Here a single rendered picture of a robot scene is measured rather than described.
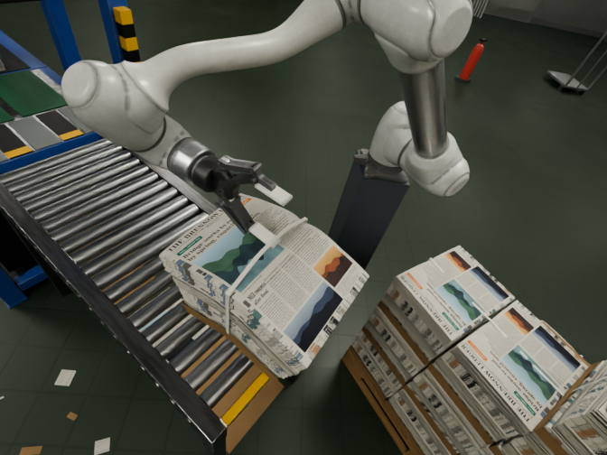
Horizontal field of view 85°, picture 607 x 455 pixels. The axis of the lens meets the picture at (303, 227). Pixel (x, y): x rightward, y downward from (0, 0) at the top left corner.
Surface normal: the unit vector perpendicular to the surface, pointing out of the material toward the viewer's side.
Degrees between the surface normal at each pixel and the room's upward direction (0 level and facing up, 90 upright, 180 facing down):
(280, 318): 18
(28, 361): 0
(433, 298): 0
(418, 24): 85
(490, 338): 1
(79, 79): 47
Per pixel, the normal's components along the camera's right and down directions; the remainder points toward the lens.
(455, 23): 0.47, 0.65
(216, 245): -0.06, -0.76
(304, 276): 0.40, -0.48
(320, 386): 0.17, -0.66
